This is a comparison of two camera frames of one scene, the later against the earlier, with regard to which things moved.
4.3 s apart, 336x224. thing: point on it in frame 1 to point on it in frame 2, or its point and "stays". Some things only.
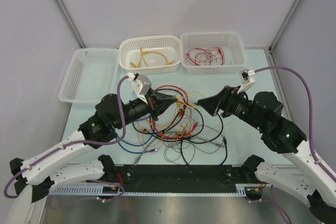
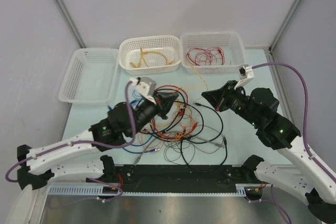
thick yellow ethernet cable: [151, 52] stays
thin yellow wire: [182, 102] to [198, 98]
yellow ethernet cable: [140, 61] stays
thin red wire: [197, 55] stays
